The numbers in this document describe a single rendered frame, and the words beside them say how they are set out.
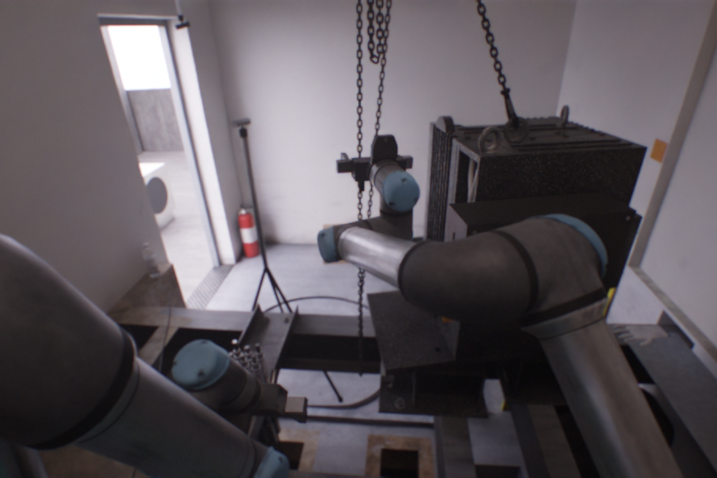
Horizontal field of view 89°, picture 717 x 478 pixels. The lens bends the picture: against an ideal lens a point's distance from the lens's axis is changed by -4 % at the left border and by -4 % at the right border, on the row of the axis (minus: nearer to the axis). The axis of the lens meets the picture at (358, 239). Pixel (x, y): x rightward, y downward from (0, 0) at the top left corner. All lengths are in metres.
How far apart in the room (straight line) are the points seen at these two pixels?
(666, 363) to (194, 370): 1.85
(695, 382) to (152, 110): 8.21
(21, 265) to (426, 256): 0.39
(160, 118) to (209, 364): 7.84
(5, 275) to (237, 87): 3.39
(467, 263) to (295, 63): 3.10
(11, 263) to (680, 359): 2.12
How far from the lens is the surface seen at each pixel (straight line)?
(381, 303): 1.61
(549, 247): 0.51
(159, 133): 8.45
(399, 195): 0.79
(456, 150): 1.18
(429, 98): 3.39
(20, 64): 2.10
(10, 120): 2.02
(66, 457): 1.78
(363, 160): 0.95
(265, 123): 3.61
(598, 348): 0.54
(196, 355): 0.64
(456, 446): 1.49
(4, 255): 0.32
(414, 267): 0.50
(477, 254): 0.47
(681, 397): 1.95
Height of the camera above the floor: 1.90
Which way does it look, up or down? 29 degrees down
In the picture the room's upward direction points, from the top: 2 degrees counter-clockwise
